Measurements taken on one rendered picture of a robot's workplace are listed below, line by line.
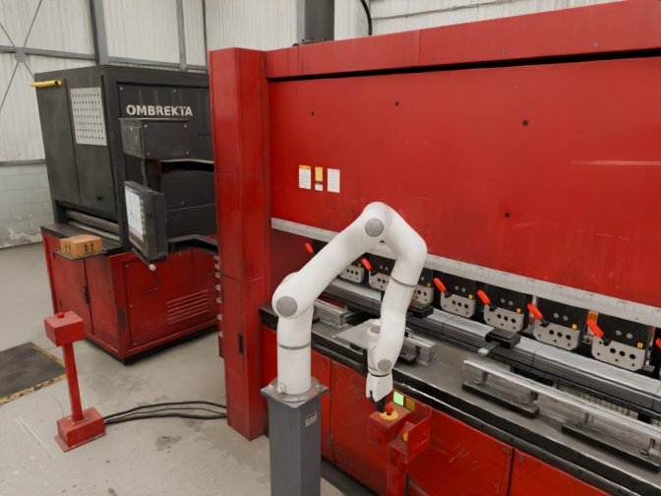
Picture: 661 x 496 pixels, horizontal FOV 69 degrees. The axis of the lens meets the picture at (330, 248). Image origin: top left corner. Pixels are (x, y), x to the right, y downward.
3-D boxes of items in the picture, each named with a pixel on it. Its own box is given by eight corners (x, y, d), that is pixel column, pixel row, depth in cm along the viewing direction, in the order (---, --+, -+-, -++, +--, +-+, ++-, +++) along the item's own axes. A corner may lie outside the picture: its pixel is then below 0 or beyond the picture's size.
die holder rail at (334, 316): (279, 304, 291) (279, 289, 288) (287, 301, 295) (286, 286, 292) (339, 330, 257) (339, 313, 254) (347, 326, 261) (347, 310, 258)
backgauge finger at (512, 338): (467, 351, 210) (468, 341, 209) (495, 334, 228) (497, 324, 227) (493, 361, 202) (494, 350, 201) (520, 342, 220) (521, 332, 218)
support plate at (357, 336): (335, 337, 222) (335, 335, 222) (372, 320, 240) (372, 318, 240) (365, 349, 210) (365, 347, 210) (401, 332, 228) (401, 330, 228)
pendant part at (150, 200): (129, 242, 286) (122, 181, 276) (150, 239, 292) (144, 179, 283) (149, 260, 250) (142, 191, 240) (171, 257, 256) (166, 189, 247)
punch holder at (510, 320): (483, 323, 194) (486, 283, 189) (493, 317, 200) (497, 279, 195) (519, 334, 184) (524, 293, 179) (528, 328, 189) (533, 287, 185)
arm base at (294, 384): (294, 409, 165) (294, 360, 160) (257, 390, 177) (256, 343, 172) (330, 387, 179) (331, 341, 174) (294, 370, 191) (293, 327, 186)
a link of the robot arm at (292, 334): (272, 348, 168) (271, 283, 162) (285, 327, 186) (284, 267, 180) (307, 351, 166) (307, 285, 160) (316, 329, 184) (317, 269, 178)
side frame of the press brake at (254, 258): (226, 425, 319) (207, 50, 259) (320, 378, 377) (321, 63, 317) (249, 442, 302) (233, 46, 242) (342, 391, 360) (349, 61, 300)
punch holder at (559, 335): (532, 339, 180) (537, 296, 176) (541, 332, 186) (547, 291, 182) (574, 351, 170) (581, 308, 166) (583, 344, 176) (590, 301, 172)
